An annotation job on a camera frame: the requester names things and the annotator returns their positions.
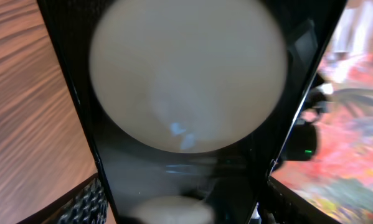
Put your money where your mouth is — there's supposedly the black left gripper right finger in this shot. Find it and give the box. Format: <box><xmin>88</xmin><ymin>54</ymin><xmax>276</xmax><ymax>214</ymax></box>
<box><xmin>258</xmin><ymin>177</ymin><xmax>341</xmax><ymax>224</ymax></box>

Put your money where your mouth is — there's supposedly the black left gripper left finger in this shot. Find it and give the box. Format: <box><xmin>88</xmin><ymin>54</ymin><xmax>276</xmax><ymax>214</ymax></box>
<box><xmin>19</xmin><ymin>174</ymin><xmax>108</xmax><ymax>224</ymax></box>

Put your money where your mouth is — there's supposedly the black Galaxy flip phone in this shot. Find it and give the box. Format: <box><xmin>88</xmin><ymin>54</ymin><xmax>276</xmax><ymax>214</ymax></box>
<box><xmin>38</xmin><ymin>0</ymin><xmax>346</xmax><ymax>223</ymax></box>

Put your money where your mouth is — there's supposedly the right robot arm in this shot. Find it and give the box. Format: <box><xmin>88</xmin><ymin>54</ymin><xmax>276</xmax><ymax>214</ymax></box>
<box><xmin>272</xmin><ymin>72</ymin><xmax>328</xmax><ymax>171</ymax></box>

